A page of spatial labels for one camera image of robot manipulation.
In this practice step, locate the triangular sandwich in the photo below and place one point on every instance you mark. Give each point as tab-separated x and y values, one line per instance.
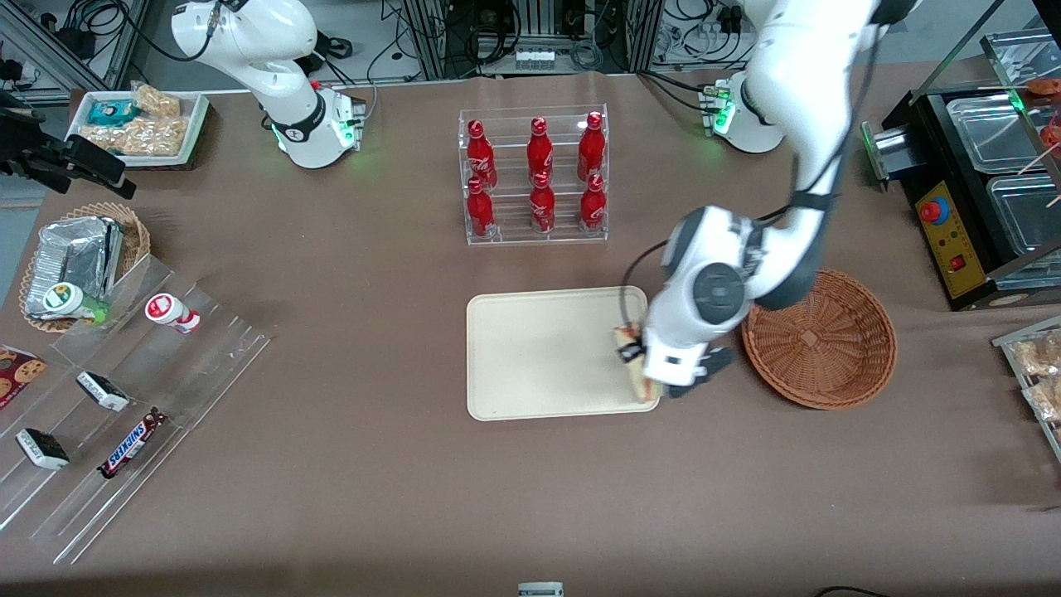
642	390

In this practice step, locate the round brown wicker basket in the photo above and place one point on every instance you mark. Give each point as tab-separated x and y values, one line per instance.
821	348

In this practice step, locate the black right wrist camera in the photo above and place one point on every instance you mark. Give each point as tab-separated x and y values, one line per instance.
21	120

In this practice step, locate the clear peanut snack bag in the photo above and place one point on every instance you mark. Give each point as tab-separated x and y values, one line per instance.
157	101
141	137

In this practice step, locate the red white yogurt bottle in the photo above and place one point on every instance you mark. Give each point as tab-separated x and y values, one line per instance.
170	311

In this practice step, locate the black food warmer yellow panel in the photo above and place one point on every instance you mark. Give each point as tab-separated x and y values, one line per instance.
953	240

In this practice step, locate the green white yogurt bottle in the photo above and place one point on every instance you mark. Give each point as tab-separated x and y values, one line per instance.
70	301

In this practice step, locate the metal pastry tray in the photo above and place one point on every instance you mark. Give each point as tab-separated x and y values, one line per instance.
1007	344

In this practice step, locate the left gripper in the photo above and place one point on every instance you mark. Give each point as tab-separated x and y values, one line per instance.
630	351

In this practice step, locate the Snickers chocolate bar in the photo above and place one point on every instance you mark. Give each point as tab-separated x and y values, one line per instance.
133	444

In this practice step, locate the teal snack packet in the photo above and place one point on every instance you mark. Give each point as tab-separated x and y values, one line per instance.
112	112

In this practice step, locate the wicker basket with paper liner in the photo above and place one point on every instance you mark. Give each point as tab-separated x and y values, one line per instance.
137	240

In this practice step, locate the red food skewer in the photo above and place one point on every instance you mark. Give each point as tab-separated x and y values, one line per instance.
1053	133
1044	85

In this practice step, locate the silver foil bag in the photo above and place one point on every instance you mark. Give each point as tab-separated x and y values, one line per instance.
79	257

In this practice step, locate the silver metal machine attachment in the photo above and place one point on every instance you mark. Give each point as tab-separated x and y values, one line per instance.
885	149

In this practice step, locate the white power strip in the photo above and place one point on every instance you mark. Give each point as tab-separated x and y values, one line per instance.
535	60

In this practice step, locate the white snack tray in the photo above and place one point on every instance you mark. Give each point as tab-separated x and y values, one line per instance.
195	116

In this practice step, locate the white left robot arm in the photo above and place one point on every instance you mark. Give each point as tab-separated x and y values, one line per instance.
796	83

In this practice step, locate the cookie packet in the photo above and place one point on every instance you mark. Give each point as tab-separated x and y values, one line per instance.
16	373

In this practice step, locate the steel shelf tray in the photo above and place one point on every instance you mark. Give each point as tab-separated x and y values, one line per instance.
1024	58

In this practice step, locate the aluminium frame rack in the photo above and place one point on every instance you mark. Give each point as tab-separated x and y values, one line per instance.
419	33

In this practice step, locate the red emergency stop button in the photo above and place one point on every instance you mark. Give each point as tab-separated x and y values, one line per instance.
932	211

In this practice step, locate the wrapped pastry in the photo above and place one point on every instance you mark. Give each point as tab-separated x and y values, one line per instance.
1040	355
1048	400

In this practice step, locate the cream rectangular tray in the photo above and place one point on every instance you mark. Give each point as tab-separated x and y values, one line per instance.
547	352

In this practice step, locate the steel food pan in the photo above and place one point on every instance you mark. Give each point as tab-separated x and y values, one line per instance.
1028	215
990	133

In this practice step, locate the clear acrylic stepped display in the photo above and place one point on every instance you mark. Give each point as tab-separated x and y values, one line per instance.
199	365

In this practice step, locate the black white snack bar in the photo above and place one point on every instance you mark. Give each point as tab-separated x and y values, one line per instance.
104	391
41	448

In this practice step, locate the red cola bottle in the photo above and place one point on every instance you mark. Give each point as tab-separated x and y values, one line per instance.
542	206
480	209
591	148
480	156
593	203
540	151

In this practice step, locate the clear acrylic bottle rack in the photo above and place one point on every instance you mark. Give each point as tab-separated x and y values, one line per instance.
514	232

